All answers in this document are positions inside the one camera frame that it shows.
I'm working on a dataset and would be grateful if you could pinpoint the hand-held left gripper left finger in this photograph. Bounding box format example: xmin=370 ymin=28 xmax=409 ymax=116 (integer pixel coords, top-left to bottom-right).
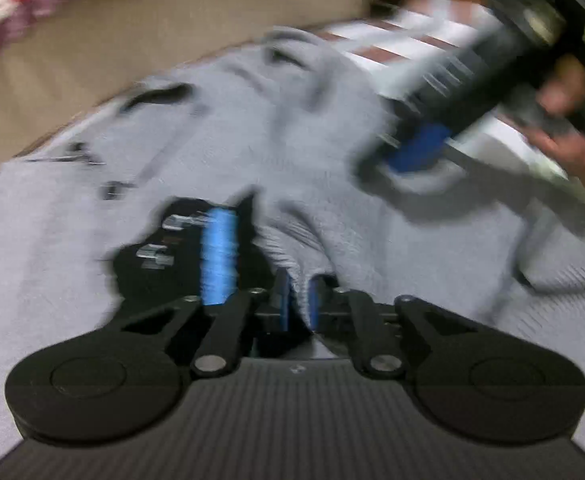
xmin=119 ymin=266 xmax=292 ymax=379

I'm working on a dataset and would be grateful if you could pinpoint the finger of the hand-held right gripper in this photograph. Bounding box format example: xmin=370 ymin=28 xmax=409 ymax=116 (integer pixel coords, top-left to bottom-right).
xmin=353 ymin=105 xmax=479 ymax=197

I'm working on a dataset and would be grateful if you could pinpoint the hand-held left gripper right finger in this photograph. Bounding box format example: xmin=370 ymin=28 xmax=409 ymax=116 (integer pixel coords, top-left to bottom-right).
xmin=307 ymin=276 xmax=479 ymax=380

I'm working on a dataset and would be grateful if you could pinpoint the grey cartoon print sweatshirt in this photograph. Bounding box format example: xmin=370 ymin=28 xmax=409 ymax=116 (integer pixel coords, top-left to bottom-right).
xmin=0 ymin=25 xmax=585 ymax=467

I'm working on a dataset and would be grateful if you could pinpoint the checkered pastel rug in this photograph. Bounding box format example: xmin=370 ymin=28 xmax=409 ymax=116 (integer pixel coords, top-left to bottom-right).
xmin=317 ymin=0 xmax=573 ymax=183

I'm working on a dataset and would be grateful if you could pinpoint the beige bed base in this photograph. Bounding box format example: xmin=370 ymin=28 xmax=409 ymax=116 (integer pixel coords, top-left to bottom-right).
xmin=0 ymin=0 xmax=376 ymax=192

